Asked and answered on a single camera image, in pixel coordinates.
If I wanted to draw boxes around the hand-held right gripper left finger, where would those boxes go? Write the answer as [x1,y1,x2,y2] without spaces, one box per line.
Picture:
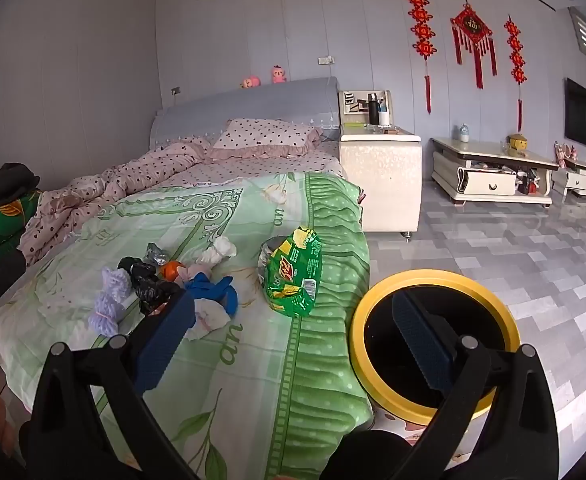
[25,287,199,480]

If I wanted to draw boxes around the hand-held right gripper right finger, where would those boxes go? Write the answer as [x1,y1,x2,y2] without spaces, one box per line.
[392,290,561,480]

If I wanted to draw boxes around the black plastic bag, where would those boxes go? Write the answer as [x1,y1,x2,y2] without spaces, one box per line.
[135,280,181,316]
[118,256,159,286]

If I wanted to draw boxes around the white tissue wad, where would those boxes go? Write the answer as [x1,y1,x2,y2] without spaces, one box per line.
[188,299,231,343]

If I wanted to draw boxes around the yellow rimmed trash bin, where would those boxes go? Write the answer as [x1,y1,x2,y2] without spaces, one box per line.
[349,269,522,461]

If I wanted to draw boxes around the purple yarn bundle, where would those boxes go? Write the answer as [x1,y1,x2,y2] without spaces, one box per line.
[88,266,134,336]

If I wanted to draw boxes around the blue glove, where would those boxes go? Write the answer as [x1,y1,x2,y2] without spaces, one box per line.
[183,272,239,317]

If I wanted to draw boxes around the silver wrapper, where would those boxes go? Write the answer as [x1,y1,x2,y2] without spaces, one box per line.
[145,242,174,266]

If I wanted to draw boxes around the white tissue wads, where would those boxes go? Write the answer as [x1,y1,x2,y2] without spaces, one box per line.
[195,236,238,267]

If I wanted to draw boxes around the green snack bag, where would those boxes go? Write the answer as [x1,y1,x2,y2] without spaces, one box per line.
[258,226,324,317]

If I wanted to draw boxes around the green floral blanket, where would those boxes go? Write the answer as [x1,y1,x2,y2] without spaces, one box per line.
[0,172,376,480]

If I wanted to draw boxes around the dark clothing pile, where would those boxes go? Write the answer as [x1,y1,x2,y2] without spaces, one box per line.
[0,162,41,213]

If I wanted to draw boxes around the pink polka dot duvet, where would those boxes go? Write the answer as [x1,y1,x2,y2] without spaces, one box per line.
[20,136,214,267]

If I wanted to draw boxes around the white nightstand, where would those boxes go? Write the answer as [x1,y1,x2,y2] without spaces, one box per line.
[338,90,422,236]

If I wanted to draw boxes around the white coffee table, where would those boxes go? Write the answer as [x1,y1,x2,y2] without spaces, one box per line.
[430,136,559,207]

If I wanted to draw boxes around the pink polka dot bedsheet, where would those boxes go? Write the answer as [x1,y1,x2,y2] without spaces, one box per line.
[163,140,346,196]

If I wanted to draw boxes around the white low cabinet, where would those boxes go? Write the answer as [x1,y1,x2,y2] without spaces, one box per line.
[553,157,586,198]

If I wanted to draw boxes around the pink polka dot pillow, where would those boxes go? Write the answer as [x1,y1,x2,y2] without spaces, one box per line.
[212,118,324,162]

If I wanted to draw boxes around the pink figurines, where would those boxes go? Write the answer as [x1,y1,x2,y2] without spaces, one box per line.
[554,141,579,168]

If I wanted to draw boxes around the grey upholstered bed headboard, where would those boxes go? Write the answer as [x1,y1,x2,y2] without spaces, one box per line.
[149,77,341,151]

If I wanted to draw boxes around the long red knot decoration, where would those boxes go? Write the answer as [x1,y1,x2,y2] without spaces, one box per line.
[405,0,436,114]
[504,15,528,132]

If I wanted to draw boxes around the red diamond knot decoration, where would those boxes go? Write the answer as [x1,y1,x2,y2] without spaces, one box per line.
[450,0,497,90]

